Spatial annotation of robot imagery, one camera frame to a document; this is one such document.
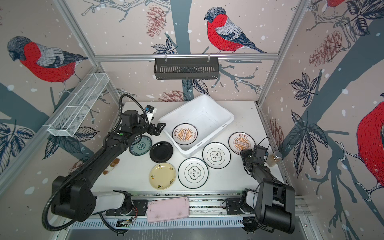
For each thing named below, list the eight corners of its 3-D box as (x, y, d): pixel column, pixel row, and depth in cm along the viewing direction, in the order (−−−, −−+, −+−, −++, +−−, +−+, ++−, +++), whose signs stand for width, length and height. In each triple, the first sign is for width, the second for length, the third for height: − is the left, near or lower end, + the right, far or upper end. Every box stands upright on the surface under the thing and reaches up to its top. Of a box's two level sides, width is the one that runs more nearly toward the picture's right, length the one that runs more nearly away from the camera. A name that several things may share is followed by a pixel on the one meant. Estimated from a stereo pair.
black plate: (148, 162, 91) (147, 161, 89) (152, 143, 100) (152, 141, 98) (171, 162, 91) (171, 161, 89) (174, 143, 100) (173, 141, 98)
